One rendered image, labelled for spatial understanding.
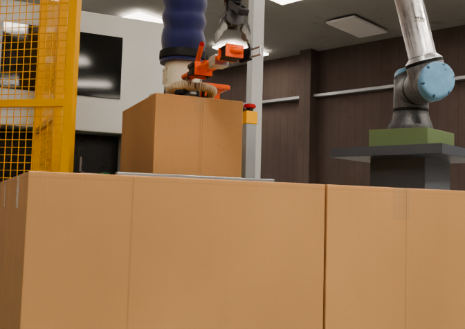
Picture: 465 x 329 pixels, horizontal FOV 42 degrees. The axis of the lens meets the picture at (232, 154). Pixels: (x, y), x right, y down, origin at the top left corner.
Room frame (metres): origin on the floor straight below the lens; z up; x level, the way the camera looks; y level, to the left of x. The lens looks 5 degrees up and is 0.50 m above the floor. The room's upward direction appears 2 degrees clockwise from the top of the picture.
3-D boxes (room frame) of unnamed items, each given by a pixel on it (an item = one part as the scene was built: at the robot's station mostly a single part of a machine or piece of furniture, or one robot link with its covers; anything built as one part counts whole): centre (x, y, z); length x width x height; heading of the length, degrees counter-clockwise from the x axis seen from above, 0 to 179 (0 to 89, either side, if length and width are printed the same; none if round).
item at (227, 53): (2.29, 0.02, 1.08); 0.08 x 0.07 x 0.05; 23
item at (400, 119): (2.61, -0.78, 0.88); 0.19 x 0.19 x 0.10
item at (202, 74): (2.61, 0.15, 1.08); 0.10 x 0.08 x 0.06; 113
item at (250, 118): (3.24, -0.09, 0.50); 0.07 x 0.07 x 1.00; 24
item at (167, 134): (2.82, 0.26, 0.75); 0.60 x 0.40 x 0.40; 23
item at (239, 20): (2.34, 0.02, 1.25); 0.09 x 0.08 x 0.12; 23
